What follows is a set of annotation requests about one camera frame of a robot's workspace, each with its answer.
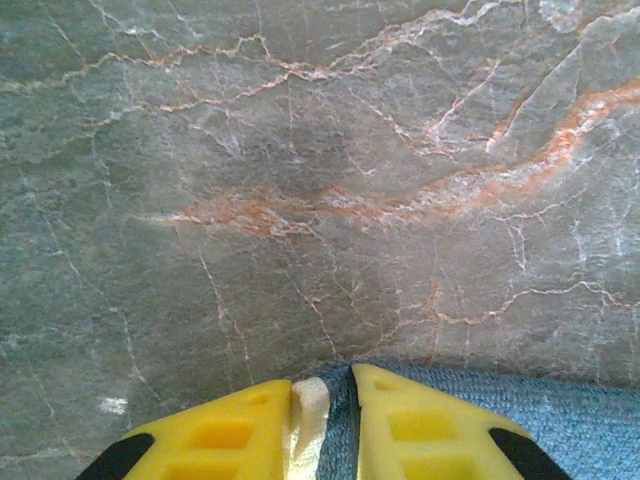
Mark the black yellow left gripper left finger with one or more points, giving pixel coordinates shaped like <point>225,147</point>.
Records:
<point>225,440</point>

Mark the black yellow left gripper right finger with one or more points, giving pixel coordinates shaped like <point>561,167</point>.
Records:
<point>425,440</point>

